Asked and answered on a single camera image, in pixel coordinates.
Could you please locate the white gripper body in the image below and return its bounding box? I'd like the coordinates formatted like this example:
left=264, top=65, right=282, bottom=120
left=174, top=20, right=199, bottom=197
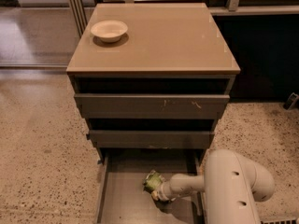
left=157, top=182, right=171, bottom=202

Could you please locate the green jalapeno chip bag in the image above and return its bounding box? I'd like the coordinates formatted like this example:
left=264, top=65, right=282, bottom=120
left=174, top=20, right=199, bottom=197
left=143, top=170, right=165, bottom=194

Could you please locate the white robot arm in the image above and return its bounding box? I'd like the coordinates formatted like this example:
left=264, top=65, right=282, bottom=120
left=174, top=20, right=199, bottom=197
left=150, top=149, right=275, bottom=224

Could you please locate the grey open bottom drawer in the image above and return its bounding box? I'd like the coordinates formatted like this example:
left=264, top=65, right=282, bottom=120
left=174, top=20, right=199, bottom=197
left=93, top=148, right=209, bottom=224

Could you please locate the grey middle drawer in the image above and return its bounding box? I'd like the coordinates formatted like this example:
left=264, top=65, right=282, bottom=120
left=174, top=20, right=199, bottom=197
left=88, top=130, right=214, bottom=149

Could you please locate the grey drawer cabinet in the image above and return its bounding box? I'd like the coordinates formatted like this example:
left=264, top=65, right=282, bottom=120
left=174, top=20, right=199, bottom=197
left=65, top=2, right=242, bottom=166

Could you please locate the grey top drawer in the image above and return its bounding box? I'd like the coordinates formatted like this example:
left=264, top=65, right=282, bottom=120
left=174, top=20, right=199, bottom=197
left=74, top=93, right=230, bottom=119

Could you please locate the metal floor vent grille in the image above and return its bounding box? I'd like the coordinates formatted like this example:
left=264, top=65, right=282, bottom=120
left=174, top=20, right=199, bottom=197
left=261, top=216, right=299, bottom=224

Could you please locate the small dark floor object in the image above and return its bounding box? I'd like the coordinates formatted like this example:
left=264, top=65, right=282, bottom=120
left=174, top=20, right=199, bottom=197
left=283, top=92, right=299, bottom=110

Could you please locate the white paper bowl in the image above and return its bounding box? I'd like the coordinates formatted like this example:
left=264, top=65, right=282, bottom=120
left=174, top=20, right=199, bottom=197
left=91, top=21, right=128, bottom=43

